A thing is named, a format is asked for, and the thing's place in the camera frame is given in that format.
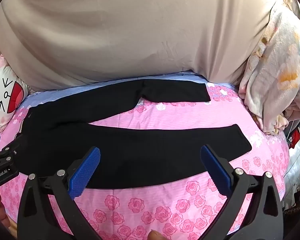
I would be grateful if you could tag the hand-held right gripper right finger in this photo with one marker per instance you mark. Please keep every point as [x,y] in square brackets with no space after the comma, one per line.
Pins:
[215,170]

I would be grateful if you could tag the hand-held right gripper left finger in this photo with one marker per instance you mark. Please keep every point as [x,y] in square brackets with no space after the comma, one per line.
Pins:
[86,173]

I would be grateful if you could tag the black pants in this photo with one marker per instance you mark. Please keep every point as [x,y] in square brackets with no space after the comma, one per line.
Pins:
[140,155]

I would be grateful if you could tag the person's left hand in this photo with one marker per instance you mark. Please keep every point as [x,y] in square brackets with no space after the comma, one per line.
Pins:
[2,210]

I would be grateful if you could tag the person's right hand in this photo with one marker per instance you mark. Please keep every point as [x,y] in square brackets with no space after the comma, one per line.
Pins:
[157,235]

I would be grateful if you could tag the white cartoon face pillow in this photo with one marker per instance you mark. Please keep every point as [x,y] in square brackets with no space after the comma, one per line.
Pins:
[5,92]

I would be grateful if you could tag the pink floral bed sheet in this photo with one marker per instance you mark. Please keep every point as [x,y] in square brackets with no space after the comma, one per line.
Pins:
[165,205]

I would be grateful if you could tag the red box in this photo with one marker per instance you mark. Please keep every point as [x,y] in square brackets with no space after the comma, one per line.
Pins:
[295,137]

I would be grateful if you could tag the cream floral fleece blanket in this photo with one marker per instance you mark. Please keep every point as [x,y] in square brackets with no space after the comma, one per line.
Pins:
[277,67]

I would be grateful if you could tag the large beige cloth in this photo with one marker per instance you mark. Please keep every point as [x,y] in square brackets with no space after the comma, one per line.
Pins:
[115,30]

